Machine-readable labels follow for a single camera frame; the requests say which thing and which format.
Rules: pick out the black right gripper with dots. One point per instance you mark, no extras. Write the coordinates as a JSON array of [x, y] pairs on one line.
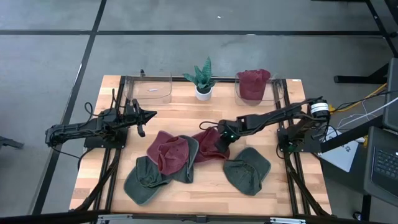
[[229, 130]]

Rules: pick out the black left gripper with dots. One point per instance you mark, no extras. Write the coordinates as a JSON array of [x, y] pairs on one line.
[[133, 116]]

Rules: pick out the dark red baseball cap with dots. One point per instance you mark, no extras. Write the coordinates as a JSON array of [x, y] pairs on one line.
[[253, 85], [171, 155], [206, 149]]

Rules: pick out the clear plastic bin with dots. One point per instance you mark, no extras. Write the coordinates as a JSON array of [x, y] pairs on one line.
[[275, 96], [149, 91]]

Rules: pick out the dark green baseball cap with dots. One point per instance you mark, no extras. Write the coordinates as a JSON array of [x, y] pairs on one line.
[[143, 186], [193, 146], [245, 174]]

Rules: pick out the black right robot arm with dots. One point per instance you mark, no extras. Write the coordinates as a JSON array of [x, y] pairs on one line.
[[270, 117]]

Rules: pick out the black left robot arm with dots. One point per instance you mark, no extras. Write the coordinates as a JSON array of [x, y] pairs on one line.
[[77, 129]]

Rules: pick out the snake plant in white pot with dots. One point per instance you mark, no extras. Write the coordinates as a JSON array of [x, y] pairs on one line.
[[203, 93]]

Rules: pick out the white box with sticker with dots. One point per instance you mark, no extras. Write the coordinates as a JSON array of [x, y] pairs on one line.
[[342, 155]]

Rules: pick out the black desk beam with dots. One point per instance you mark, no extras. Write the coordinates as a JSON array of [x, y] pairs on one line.
[[351, 135]]

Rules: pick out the dark chair foot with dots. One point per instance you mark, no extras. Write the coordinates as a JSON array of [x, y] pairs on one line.
[[11, 143]]

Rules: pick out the black desk foot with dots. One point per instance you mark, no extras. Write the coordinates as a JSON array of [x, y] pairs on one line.
[[357, 79]]

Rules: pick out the black laptop keyboard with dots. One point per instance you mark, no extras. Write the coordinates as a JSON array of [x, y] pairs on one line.
[[385, 165]]

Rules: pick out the black monitor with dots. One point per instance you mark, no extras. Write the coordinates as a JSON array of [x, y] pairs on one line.
[[391, 102]]

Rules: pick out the small black clamp post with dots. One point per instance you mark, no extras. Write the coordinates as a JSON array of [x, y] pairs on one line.
[[142, 73]]

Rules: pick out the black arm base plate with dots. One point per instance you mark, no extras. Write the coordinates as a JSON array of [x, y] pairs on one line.
[[314, 149], [93, 143]]

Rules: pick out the black frame rail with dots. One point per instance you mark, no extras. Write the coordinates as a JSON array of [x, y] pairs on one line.
[[290, 193], [113, 180], [225, 79], [46, 217]]

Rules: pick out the silver metal bracket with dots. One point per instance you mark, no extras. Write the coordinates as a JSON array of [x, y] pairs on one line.
[[115, 217], [287, 221]]

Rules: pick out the black desk post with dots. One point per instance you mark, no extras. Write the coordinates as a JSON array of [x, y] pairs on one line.
[[367, 205]]

